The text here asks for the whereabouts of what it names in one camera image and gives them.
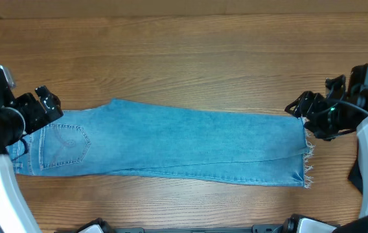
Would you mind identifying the light blue denim jeans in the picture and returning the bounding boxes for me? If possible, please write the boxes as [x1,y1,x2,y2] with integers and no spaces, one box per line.
[8,99,312,186]

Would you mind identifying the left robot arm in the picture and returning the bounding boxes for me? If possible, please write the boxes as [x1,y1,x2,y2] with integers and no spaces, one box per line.
[0,65,63,232]

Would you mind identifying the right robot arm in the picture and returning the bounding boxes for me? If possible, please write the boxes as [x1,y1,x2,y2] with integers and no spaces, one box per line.
[280,63,368,232]

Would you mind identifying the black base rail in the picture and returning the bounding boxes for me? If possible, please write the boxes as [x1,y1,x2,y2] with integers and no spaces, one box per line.
[57,217,298,233]

